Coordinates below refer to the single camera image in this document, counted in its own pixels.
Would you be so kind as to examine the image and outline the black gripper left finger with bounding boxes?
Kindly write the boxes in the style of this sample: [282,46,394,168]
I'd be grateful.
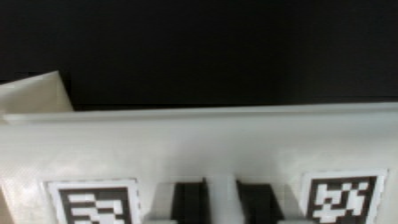
[170,180,209,224]

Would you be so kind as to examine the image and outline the white cabinet door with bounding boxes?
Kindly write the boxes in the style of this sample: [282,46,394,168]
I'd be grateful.
[0,103,398,224]

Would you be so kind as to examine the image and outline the white cabinet body box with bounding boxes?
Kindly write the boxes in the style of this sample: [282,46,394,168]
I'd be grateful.
[0,71,72,114]

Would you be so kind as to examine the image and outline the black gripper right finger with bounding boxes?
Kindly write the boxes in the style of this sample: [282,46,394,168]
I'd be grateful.
[235,181,283,224]

